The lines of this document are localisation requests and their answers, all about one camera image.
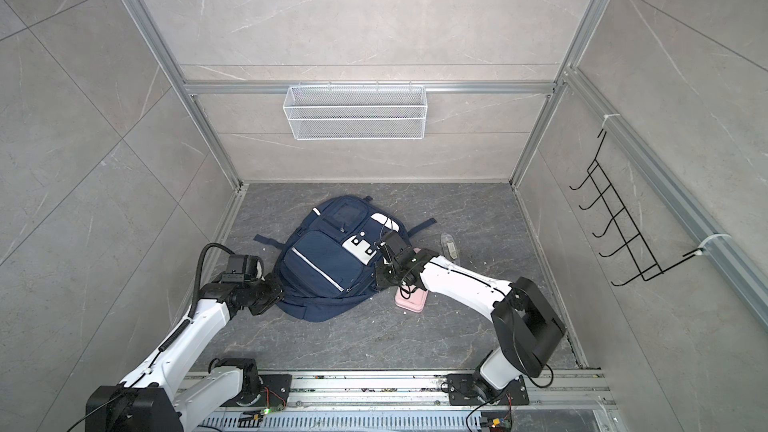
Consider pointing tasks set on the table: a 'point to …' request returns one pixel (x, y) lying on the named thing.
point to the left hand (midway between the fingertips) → (285, 283)
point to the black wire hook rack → (632, 249)
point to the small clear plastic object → (448, 245)
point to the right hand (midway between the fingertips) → (378, 273)
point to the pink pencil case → (412, 298)
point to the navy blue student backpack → (331, 255)
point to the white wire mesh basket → (355, 112)
